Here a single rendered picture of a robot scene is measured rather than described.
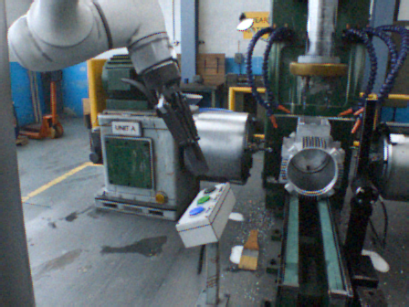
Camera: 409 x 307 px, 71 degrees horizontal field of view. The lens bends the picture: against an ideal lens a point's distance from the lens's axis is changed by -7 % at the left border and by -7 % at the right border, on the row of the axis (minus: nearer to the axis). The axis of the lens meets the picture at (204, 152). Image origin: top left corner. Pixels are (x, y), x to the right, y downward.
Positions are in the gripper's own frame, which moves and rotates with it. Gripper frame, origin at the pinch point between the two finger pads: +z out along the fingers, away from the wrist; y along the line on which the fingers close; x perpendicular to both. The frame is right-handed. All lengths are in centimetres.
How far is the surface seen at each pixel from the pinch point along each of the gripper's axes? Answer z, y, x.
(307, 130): 10.8, 40.3, -21.9
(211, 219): 8.8, -12.8, -3.5
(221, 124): -1.0, 34.5, 2.4
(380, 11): -32, 521, -181
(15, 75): -207, 434, 495
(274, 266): 36.5, 10.0, -4.1
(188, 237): 10.8, -13.5, 1.8
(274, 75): -9, 64, -16
